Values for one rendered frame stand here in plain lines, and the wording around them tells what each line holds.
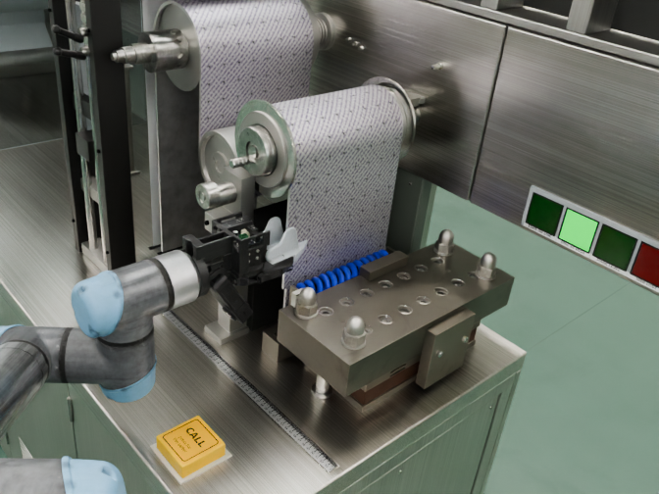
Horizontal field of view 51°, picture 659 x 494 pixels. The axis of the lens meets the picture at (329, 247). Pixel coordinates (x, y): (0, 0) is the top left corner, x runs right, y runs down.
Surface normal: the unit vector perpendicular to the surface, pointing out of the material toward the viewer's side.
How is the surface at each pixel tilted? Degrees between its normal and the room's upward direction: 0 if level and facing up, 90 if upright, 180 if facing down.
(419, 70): 90
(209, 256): 90
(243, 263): 90
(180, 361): 0
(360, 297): 0
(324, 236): 90
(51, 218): 0
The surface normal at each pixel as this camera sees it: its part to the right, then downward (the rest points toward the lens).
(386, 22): -0.74, 0.29
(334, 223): 0.66, 0.44
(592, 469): 0.09, -0.86
